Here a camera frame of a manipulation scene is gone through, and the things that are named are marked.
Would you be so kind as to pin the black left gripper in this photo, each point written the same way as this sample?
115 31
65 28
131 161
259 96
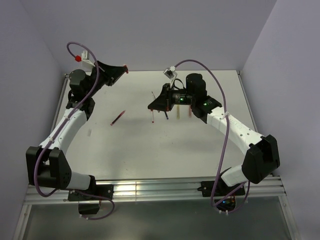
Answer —
110 73

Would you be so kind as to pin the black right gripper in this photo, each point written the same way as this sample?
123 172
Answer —
164 102

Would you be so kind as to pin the yellow highlighter pen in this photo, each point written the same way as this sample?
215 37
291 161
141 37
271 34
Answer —
178 112

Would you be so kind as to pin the pink pen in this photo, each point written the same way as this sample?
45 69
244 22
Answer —
118 117

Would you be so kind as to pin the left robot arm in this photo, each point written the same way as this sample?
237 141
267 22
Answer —
47 165

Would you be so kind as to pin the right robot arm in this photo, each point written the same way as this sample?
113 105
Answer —
261 154

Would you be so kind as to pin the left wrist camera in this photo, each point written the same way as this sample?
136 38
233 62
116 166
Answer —
84 60

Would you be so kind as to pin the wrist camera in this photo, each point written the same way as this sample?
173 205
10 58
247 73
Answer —
84 60
171 74

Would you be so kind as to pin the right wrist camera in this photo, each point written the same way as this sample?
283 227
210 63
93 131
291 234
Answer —
171 74

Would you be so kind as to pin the aluminium rail frame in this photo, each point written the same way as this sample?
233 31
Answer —
156 169

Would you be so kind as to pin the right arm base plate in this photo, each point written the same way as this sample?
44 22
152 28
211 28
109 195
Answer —
221 189

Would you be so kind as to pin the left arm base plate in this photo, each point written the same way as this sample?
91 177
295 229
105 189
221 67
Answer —
99 193

